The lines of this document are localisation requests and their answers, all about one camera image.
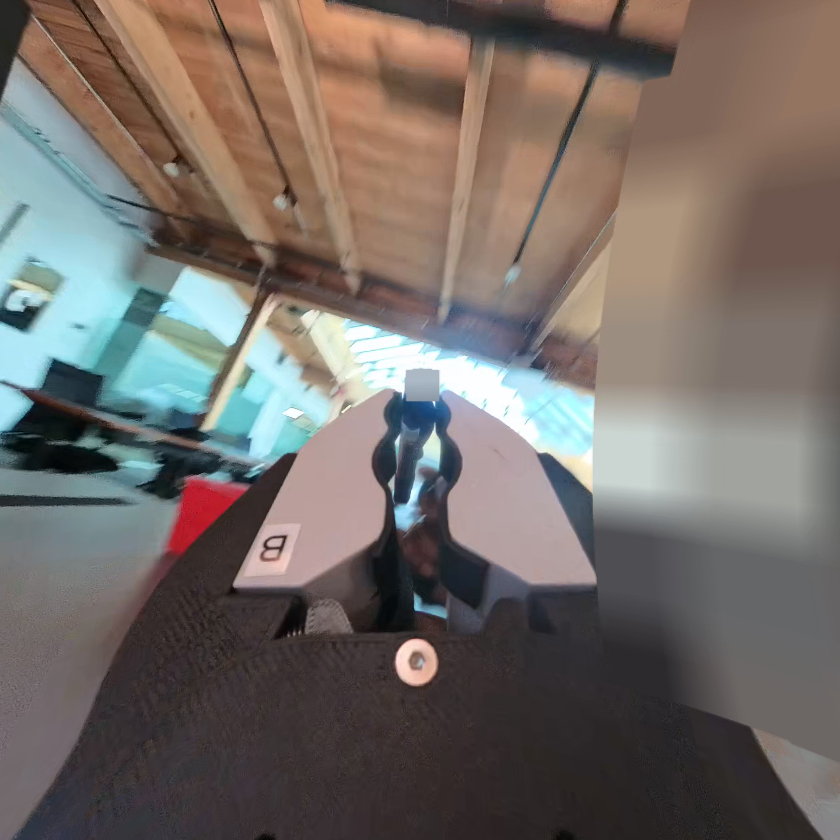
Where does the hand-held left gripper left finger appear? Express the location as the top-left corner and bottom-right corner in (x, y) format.
(233, 388), (403, 635)

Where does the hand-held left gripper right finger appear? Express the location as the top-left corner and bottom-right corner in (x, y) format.
(437, 390), (598, 635)

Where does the blue pen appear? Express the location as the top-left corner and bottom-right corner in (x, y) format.
(392, 402), (439, 506)

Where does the red plastic bin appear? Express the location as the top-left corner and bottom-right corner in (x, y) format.
(165, 476), (266, 559)

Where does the person's left hand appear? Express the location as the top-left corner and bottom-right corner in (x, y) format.
(402, 486), (454, 608)

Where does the wooden pillar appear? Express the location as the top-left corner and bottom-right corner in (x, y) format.
(200, 292), (280, 434)

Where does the wooden office desk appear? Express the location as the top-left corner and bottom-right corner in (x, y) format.
(0, 381), (263, 463)

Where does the black office chair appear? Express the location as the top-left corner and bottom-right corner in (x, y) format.
(39, 357), (106, 411)

